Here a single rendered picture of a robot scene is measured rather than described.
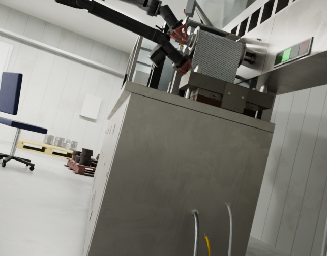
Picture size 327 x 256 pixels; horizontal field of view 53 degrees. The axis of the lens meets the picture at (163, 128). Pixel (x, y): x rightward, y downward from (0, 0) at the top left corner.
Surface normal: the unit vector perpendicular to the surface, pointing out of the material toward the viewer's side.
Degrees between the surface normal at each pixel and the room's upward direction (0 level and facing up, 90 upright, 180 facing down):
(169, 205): 90
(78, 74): 90
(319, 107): 90
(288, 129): 90
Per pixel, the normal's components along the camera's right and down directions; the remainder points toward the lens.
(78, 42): 0.45, 0.05
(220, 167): 0.19, -0.02
